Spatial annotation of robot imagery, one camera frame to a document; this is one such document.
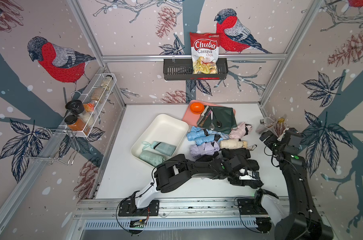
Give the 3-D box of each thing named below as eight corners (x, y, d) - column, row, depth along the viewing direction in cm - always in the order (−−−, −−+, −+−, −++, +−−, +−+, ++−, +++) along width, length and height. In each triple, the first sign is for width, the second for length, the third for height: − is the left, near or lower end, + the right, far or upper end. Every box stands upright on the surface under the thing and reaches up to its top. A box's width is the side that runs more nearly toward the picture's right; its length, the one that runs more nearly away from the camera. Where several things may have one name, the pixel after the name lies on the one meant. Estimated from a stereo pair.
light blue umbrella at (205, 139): (196, 145, 96) (196, 143, 94) (194, 140, 99) (195, 137, 96) (222, 141, 98) (223, 138, 96) (220, 135, 101) (221, 133, 98)
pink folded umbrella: (235, 143, 97) (236, 140, 95) (227, 135, 101) (228, 133, 98) (251, 130, 104) (253, 127, 101) (243, 123, 108) (244, 120, 105)
